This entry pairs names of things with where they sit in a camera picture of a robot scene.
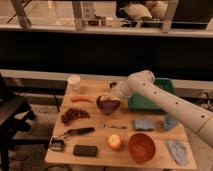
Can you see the yellow apple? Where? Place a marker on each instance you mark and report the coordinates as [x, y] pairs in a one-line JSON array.
[[114, 142]]

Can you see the purple bowl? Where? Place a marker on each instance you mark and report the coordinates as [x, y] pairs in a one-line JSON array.
[[108, 107]]

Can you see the metal clip tool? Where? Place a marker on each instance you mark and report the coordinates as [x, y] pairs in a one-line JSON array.
[[113, 126]]

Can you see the orange bowl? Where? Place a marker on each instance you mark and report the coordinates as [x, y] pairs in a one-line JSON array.
[[141, 147]]

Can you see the black chair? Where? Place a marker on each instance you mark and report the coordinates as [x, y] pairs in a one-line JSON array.
[[14, 111]]

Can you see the wooden table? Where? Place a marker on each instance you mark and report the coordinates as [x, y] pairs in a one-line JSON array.
[[99, 138]]

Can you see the bunch of dark grapes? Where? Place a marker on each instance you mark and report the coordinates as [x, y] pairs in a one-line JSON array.
[[73, 114]]

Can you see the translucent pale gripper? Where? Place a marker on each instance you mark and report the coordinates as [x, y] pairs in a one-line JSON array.
[[117, 91]]

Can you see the black rectangular block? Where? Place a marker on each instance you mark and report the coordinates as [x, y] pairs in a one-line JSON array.
[[84, 150]]

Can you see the small black brush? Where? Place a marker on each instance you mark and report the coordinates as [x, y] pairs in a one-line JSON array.
[[57, 144]]

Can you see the blue sponge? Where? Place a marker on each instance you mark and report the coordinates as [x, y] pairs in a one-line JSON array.
[[143, 125]]

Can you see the blue-grey cloth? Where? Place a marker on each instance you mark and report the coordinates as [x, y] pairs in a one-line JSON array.
[[178, 152]]

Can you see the black handled kitchen tool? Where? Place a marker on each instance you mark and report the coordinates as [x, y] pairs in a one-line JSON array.
[[78, 131]]

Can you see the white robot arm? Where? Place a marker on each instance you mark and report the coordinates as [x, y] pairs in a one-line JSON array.
[[195, 118]]

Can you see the green plastic tray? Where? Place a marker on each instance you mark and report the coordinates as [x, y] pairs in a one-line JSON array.
[[138, 103]]

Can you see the yellow banana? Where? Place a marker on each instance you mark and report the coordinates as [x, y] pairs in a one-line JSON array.
[[106, 97]]

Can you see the small metal cup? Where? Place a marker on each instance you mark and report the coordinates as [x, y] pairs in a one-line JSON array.
[[112, 85]]

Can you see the blue cup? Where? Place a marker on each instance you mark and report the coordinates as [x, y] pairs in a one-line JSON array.
[[169, 122]]

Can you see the white plastic cup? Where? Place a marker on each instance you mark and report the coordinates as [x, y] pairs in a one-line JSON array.
[[74, 82]]

